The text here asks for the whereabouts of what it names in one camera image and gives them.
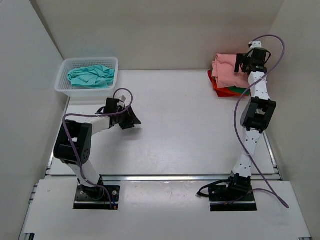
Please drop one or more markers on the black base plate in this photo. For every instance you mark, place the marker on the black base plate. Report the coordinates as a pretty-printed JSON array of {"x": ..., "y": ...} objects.
[
  {"x": 85, "y": 200},
  {"x": 223, "y": 199}
]

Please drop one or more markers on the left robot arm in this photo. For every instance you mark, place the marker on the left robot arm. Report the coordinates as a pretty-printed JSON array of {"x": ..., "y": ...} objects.
[{"x": 73, "y": 144}]

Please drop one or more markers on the pink t shirt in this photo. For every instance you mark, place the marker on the pink t shirt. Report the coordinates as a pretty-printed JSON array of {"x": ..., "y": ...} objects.
[{"x": 224, "y": 72}]

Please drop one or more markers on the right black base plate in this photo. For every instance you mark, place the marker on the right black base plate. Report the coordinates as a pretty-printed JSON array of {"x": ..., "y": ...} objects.
[{"x": 223, "y": 199}]

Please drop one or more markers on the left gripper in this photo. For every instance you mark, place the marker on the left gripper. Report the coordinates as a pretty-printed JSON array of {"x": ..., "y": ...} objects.
[{"x": 131, "y": 119}]

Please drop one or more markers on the aluminium table rail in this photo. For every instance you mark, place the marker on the aluminium table rail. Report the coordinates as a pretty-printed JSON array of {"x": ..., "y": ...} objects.
[{"x": 164, "y": 178}]

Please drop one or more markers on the white plastic basket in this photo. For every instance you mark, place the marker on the white plastic basket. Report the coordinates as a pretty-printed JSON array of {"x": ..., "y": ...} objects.
[{"x": 63, "y": 85}]

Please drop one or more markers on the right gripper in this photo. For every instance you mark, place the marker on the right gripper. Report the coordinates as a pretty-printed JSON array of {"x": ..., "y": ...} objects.
[{"x": 240, "y": 59}]

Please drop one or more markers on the teal t shirt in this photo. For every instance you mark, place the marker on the teal t shirt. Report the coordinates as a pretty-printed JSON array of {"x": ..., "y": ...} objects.
[{"x": 92, "y": 77}]

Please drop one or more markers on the green folded t shirt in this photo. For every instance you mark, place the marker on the green folded t shirt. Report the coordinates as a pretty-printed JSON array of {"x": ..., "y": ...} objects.
[{"x": 237, "y": 90}]

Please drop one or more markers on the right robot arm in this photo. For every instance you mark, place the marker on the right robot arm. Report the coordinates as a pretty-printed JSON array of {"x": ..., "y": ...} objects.
[{"x": 256, "y": 116}]

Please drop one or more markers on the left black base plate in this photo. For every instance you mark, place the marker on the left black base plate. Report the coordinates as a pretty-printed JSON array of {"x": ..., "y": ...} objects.
[{"x": 85, "y": 200}]

